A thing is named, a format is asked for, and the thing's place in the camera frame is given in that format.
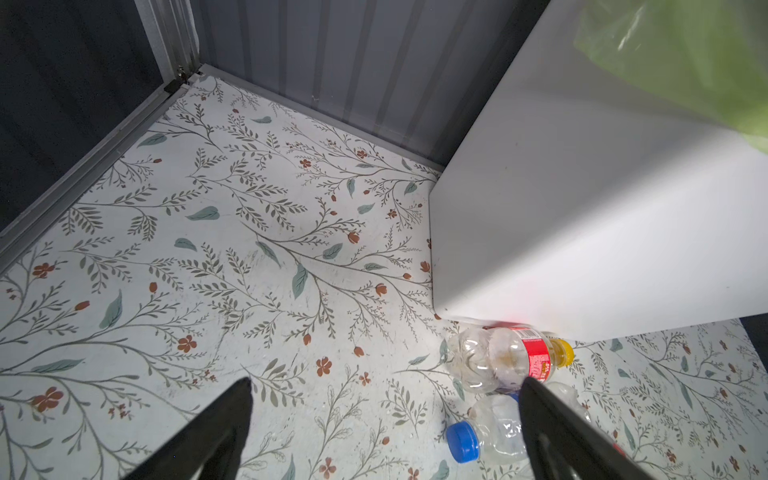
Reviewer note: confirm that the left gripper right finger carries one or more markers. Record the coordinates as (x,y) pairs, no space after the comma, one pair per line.
(562,445)

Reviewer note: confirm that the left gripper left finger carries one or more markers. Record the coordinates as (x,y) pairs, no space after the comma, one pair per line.
(210,446)

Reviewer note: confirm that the clear bottle red label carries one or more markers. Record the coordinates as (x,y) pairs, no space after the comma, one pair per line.
(486,360)

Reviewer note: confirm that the white plastic trash bin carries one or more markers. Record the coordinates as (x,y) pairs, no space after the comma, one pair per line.
(586,207)

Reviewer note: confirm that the green bin liner bag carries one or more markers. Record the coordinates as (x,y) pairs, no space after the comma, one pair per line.
(709,57)

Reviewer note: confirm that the clear bottle blue cap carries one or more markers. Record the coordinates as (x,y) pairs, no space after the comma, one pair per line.
(492,432)

